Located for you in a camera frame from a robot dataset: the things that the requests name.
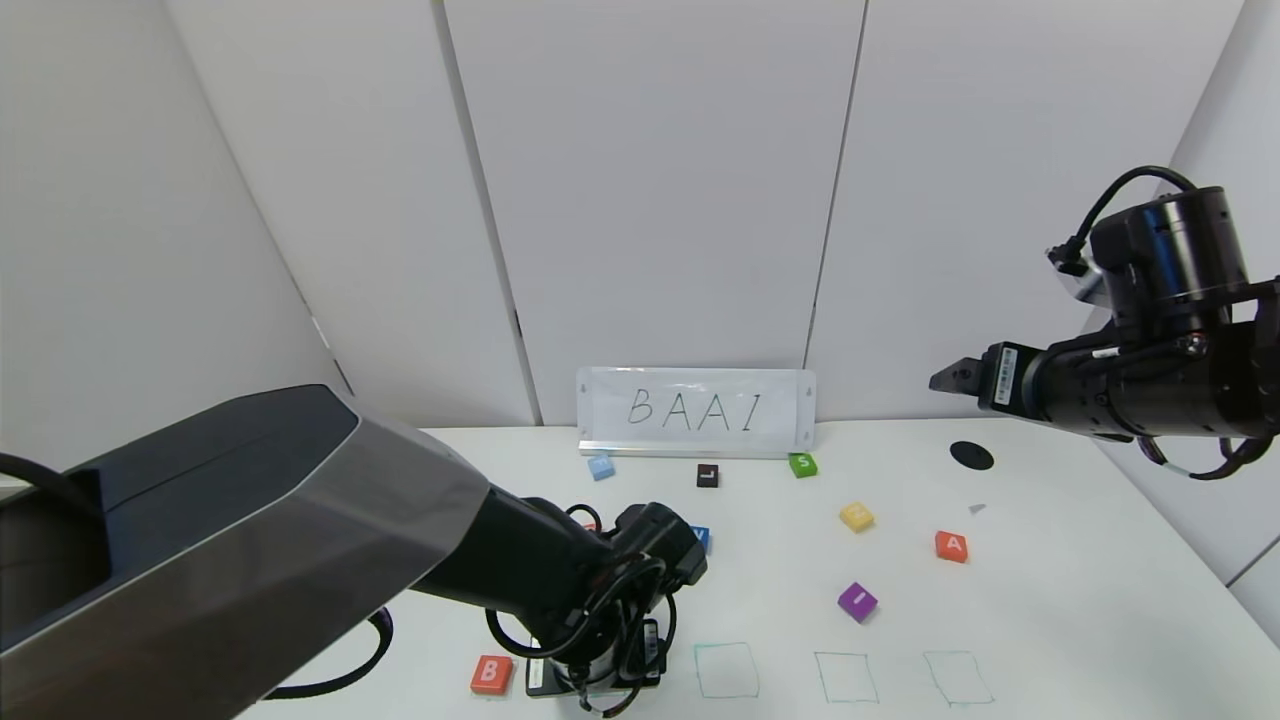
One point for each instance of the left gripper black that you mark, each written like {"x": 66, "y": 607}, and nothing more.
{"x": 592, "y": 676}

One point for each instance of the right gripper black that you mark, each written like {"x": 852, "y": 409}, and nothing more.
{"x": 1003, "y": 374}

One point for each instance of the orange B letter block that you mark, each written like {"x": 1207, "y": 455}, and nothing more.
{"x": 491, "y": 675}

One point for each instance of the orange A letter block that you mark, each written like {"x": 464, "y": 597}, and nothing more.
{"x": 952, "y": 546}

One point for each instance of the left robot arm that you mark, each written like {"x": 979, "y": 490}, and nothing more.
{"x": 250, "y": 520}

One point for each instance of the white BAAI sign board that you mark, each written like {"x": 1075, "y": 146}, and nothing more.
{"x": 695, "y": 410}

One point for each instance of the black round table grommet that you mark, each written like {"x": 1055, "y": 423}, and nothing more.
{"x": 972, "y": 456}

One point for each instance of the blue W letter block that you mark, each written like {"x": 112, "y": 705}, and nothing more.
{"x": 703, "y": 538}

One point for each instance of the yellow letter block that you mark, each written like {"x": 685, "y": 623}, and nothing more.
{"x": 857, "y": 517}

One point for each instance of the green S letter block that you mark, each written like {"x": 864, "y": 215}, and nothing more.
{"x": 803, "y": 465}

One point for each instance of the light blue letter block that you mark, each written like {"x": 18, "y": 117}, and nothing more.
{"x": 601, "y": 467}

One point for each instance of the black L letter block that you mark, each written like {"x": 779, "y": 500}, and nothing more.
{"x": 707, "y": 476}

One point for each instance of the purple I letter block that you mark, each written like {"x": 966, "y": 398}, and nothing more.
{"x": 858, "y": 602}

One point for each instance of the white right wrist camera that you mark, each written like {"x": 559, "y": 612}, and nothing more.
{"x": 1085, "y": 285}

